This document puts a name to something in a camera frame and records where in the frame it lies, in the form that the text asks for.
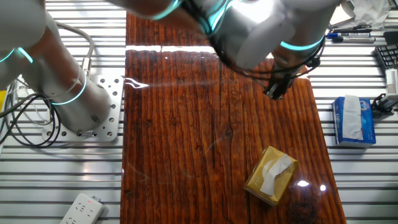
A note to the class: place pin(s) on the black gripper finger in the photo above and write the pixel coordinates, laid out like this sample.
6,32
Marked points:
280,93
270,91

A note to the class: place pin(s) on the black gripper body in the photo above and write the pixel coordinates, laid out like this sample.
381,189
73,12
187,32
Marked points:
286,77

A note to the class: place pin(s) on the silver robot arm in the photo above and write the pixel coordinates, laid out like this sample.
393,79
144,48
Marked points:
77,102

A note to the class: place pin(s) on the blue capped marker pen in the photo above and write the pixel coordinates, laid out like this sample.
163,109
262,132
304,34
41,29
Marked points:
348,35

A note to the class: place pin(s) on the grey marker pen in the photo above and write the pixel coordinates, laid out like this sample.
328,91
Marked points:
360,40

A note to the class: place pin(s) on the thin black pen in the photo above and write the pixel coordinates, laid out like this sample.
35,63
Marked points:
357,30

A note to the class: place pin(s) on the gold tissue pack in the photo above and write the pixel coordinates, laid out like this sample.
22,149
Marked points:
258,177

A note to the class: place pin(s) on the blue tissue pack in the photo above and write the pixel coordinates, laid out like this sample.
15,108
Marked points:
368,124

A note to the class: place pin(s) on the black keyboard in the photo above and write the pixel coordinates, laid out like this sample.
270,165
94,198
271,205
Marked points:
387,56

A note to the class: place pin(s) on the white crumpled plastic bag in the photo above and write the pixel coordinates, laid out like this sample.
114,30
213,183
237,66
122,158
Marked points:
370,12

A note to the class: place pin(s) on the small grey box device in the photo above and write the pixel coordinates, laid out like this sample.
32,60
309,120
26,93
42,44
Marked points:
392,81

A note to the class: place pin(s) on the black flat device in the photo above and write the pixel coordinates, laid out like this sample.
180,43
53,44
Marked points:
391,38

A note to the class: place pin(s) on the white power strip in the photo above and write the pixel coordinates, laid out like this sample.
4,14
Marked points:
82,210

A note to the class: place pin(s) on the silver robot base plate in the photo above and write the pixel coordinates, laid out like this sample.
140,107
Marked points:
115,93

